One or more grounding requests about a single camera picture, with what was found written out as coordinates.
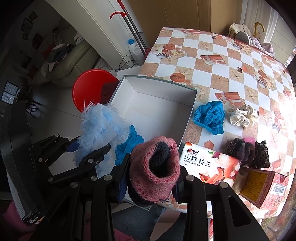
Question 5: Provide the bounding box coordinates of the dark maroon scrunchie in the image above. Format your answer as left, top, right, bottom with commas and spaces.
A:
227, 138, 255, 164

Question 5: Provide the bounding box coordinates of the red patterned carton box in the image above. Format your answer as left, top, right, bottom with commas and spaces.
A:
240, 167, 289, 210

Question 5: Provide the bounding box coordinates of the beige fuzzy sock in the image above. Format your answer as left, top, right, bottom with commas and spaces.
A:
232, 172, 248, 194

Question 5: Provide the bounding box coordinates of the blue cloth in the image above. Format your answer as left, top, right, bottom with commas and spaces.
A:
193, 101, 225, 135
115, 125, 144, 166

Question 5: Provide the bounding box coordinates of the pink knitted sock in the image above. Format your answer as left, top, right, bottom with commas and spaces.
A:
128, 136, 180, 206

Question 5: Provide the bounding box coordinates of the grey open cardboard box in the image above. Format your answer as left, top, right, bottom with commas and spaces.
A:
49, 74, 198, 212

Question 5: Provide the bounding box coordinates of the red handled mop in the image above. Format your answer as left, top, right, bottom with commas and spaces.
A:
109, 0, 148, 57

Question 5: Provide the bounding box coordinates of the cream polka dot scrunchie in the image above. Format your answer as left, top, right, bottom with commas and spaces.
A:
230, 104, 259, 130

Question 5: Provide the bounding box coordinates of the leopard print scrunchie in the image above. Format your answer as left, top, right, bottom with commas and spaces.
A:
254, 141, 270, 169

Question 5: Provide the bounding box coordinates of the red plastic stool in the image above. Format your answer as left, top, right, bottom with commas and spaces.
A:
72, 69, 119, 113

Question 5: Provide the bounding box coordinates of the checkered patterned tablecloth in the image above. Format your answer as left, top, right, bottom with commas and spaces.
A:
140, 28, 295, 218

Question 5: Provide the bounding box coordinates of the white cabinet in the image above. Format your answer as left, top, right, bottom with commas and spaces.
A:
47, 1, 136, 69

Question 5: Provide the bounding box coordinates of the light blue fluffy fabric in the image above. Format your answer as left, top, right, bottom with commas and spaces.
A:
74, 103, 130, 178

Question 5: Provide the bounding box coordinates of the floral tissue box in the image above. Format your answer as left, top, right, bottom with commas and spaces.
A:
180, 142, 241, 186

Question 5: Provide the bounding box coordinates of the white plastic bottle blue cap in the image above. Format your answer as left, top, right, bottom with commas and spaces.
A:
128, 39, 144, 66

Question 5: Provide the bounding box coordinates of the green sofa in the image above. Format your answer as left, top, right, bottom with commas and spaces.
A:
30, 40, 99, 87

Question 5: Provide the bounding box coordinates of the yellow umbrella handle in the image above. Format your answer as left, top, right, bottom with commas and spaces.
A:
253, 22, 265, 40

